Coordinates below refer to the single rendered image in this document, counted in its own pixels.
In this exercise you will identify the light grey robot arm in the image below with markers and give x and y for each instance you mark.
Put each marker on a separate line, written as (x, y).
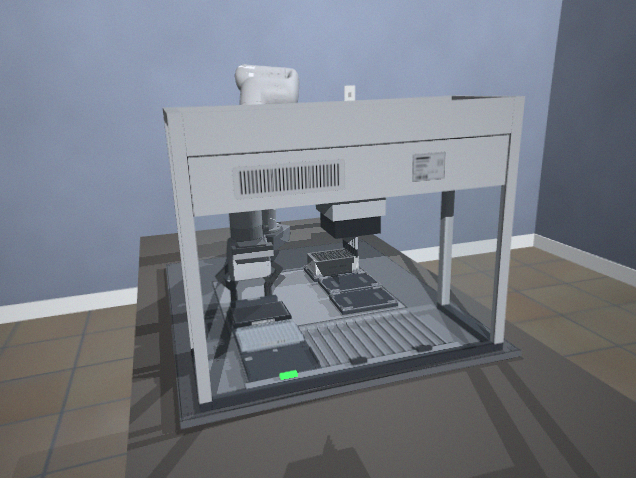
(279, 85)

